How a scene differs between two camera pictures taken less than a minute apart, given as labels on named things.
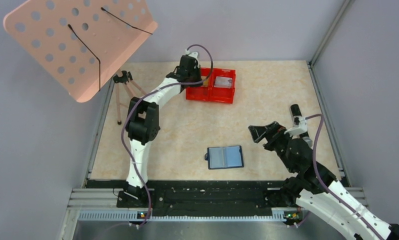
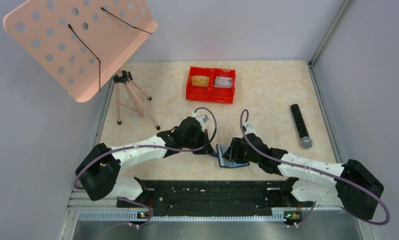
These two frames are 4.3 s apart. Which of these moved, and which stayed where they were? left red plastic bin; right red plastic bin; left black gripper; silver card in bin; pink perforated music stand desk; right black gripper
Moved: right black gripper; left black gripper
Stayed: silver card in bin; left red plastic bin; right red plastic bin; pink perforated music stand desk
